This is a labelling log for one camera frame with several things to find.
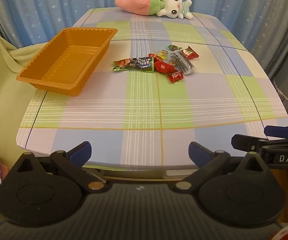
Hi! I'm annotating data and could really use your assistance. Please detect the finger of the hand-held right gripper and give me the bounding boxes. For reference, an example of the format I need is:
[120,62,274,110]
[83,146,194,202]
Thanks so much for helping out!
[231,134,288,153]
[264,125,288,139]

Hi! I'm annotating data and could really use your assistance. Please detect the large red snack packet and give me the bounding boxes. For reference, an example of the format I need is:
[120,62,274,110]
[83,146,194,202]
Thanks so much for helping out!
[181,46,200,60]

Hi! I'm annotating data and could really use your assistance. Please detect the dark long snack packet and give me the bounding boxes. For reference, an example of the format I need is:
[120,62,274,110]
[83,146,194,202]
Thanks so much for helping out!
[112,56,155,73]

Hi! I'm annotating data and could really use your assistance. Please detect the blue star curtain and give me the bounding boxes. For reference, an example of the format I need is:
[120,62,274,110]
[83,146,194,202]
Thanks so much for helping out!
[0,0,288,80]

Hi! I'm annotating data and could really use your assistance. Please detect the silver clear long packet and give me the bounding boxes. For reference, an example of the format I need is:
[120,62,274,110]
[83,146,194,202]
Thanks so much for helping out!
[169,51,196,76]

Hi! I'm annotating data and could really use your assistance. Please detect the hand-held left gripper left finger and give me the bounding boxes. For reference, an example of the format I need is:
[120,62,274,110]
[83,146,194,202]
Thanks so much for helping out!
[9,141,110,193]

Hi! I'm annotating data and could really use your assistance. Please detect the dark red small packet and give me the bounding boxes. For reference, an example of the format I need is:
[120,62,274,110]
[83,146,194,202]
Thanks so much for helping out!
[168,71,185,83]

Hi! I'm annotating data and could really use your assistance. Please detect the red foil candy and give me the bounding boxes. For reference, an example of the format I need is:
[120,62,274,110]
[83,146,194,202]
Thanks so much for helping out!
[154,60,178,75]

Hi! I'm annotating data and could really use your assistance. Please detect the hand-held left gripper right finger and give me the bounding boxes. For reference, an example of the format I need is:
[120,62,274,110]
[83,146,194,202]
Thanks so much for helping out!
[174,141,276,193]

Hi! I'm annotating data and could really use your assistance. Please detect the rabbit carrot plush toy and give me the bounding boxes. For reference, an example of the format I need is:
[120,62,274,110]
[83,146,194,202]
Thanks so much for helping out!
[115,0,193,20]

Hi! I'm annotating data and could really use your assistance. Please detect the orange plastic tray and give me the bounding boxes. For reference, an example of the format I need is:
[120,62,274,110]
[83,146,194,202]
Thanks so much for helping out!
[16,27,118,97]

